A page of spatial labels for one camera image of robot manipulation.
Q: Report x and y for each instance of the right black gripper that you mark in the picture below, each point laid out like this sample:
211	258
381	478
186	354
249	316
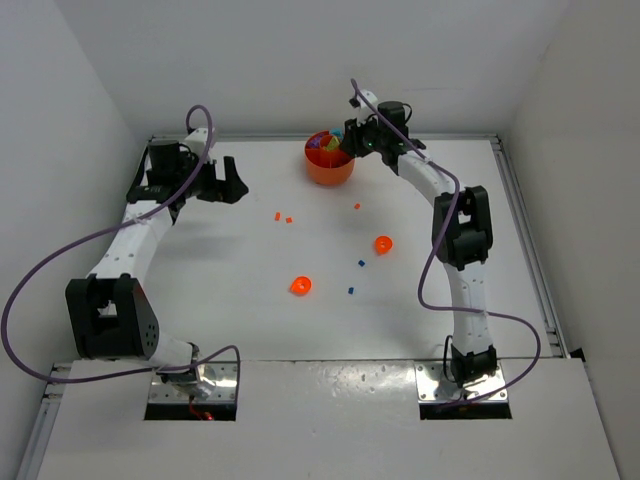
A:
353	141

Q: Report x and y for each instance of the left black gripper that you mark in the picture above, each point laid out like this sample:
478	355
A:
212	181

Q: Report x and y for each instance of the green lego brick upside-down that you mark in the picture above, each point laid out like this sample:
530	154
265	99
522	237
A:
333	144

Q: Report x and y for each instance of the purple rounded lego piece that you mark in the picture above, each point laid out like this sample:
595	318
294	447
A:
314	142

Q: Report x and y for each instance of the orange round cone piece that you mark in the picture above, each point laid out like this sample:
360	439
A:
383	244

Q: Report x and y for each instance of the orange heart-shaped piece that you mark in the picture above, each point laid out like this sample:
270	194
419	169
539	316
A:
301	286

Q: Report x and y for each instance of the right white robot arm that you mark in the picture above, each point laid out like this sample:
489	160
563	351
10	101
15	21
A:
462	232

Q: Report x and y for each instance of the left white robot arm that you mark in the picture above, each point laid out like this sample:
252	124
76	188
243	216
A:
111	316

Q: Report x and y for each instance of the orange divided round container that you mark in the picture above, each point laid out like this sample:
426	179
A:
328	168

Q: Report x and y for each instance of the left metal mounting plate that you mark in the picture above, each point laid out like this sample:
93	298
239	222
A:
209	383

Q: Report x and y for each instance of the metal mounting plate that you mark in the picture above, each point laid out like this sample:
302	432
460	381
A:
433	388
209	383

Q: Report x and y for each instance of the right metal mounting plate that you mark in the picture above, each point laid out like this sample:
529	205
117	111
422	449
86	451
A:
433	388

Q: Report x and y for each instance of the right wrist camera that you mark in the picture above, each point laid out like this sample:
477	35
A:
364	102

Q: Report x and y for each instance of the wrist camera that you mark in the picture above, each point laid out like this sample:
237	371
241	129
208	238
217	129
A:
364	102
201	141

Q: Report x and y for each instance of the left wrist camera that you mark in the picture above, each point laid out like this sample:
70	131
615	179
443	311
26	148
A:
201	141

